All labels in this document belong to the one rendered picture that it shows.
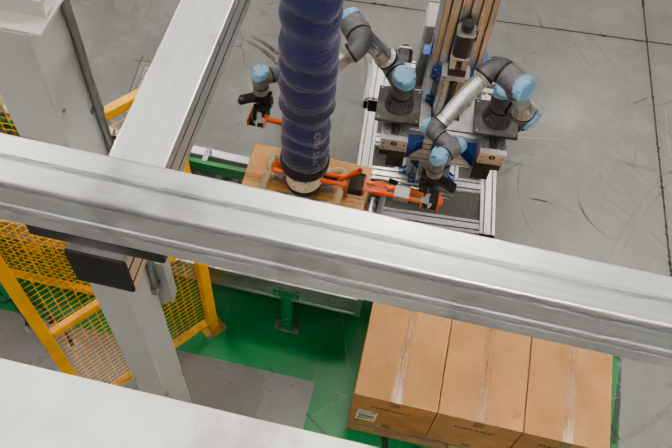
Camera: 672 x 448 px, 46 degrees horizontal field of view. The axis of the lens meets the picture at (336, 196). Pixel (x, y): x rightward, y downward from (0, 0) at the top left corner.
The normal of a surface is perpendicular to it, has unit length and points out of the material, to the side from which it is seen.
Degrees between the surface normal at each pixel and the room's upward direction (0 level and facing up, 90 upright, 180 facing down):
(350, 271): 90
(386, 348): 0
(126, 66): 0
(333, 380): 0
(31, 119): 90
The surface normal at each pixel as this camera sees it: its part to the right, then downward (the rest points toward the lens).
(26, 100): -0.21, 0.82
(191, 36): 0.05, -0.54
